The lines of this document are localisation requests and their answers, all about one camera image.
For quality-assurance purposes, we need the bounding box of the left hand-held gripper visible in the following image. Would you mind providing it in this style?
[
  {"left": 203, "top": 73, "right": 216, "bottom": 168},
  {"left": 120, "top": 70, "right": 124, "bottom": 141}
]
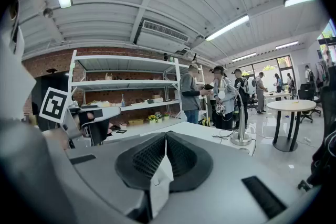
[{"left": 39, "top": 86, "right": 123, "bottom": 150}]

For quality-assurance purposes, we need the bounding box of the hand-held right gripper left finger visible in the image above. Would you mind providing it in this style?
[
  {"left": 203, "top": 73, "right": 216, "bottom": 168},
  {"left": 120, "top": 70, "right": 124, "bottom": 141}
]
[{"left": 114, "top": 132, "right": 167, "bottom": 190}]

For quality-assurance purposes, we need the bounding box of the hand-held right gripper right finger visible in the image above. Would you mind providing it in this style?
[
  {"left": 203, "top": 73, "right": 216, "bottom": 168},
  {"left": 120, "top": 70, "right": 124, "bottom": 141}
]
[{"left": 166, "top": 131, "right": 214, "bottom": 193}]

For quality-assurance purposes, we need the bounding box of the person's left forearm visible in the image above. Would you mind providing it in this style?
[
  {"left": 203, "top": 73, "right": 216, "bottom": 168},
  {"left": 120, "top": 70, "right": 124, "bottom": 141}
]
[{"left": 41, "top": 127, "right": 71, "bottom": 151}]

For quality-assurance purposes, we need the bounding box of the silver gooseneck desk lamp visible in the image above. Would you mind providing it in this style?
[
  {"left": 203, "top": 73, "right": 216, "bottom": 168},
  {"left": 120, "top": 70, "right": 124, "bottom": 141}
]
[{"left": 217, "top": 78, "right": 254, "bottom": 146}]

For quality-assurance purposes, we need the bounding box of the person's grey shirt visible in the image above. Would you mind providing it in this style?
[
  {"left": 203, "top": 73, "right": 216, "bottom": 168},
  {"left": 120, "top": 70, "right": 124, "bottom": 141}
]
[{"left": 0, "top": 0, "right": 85, "bottom": 224}]

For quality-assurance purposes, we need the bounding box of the white metal shelf rack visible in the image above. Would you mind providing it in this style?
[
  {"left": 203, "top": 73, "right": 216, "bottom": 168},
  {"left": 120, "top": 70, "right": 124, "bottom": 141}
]
[{"left": 67, "top": 49, "right": 211, "bottom": 141}]

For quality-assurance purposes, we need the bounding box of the white rectangular table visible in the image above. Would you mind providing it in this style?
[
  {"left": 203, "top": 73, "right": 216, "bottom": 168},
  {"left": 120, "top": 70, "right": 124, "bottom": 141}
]
[{"left": 262, "top": 91, "right": 292, "bottom": 109}]

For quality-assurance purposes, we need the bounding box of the round white table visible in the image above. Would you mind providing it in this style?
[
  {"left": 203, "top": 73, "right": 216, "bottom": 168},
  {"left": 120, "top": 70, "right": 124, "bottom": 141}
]
[{"left": 266, "top": 99, "right": 317, "bottom": 153}]

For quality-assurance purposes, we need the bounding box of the white ceiling air conditioner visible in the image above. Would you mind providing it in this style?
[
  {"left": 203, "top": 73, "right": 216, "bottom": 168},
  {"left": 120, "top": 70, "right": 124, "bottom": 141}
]
[{"left": 133, "top": 18, "right": 191, "bottom": 55}]

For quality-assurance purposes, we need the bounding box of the black office chair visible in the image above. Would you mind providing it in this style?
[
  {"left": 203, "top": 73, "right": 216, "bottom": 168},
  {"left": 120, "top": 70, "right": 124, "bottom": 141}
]
[{"left": 295, "top": 82, "right": 322, "bottom": 124}]

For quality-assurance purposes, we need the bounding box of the black mesh chair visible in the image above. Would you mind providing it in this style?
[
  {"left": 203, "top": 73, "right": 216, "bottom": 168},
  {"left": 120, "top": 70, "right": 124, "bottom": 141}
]
[{"left": 297, "top": 65, "right": 336, "bottom": 192}]

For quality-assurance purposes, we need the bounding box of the long ceiling tube light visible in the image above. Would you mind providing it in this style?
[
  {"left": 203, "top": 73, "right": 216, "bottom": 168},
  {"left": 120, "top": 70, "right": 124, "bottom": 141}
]
[{"left": 204, "top": 14, "right": 250, "bottom": 42}]

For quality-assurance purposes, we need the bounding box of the black cable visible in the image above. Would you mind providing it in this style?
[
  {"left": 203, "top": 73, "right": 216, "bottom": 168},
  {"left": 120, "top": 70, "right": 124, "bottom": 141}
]
[{"left": 212, "top": 129, "right": 238, "bottom": 141}]

